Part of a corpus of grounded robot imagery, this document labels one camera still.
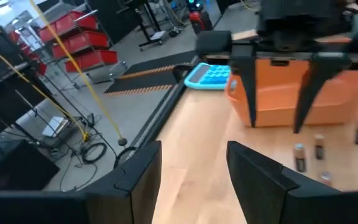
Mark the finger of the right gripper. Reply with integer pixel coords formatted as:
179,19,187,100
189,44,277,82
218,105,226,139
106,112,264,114
293,52,351,134
230,50,258,128

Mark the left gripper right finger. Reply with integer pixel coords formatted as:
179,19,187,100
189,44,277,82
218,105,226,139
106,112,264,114
227,140,338,224

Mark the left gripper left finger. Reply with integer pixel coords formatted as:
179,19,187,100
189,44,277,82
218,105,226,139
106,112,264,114
79,139,163,224

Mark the small brown bottle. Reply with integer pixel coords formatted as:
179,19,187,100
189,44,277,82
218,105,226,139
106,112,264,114
314,133,325,161
293,142,307,174

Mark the blue calculator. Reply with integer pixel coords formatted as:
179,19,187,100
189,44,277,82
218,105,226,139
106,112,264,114
183,62,232,91

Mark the orange plastic bin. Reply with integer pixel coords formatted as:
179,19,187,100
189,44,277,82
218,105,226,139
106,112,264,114
225,58,358,128

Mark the red and black floor machine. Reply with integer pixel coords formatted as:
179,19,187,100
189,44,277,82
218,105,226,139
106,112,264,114
185,0,214,34

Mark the black mat orange striped edge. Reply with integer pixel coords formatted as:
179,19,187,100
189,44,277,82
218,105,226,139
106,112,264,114
116,50,198,80
103,70,180,96

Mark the black floor stand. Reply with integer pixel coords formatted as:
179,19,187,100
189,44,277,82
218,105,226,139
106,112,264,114
135,0,170,52

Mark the silver box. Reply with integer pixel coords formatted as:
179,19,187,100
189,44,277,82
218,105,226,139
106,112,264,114
41,116,71,138

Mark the metal shelf rack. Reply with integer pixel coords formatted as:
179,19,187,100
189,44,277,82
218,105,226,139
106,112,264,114
7,0,129,91

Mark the black desk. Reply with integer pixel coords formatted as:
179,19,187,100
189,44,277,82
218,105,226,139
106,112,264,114
0,15,62,190

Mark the red storage bin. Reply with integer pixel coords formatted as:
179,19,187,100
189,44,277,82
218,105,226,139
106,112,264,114
63,49,119,73
38,11,98,44
51,30,110,60

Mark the coiled black floor cable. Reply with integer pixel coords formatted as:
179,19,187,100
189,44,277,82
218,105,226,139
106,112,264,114
81,142,108,164

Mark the yellow hanging cable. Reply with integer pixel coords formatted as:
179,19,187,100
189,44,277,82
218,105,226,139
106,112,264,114
28,0,129,147

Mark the yellow cable with plug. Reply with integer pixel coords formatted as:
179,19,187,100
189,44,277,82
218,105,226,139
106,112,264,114
0,42,90,142

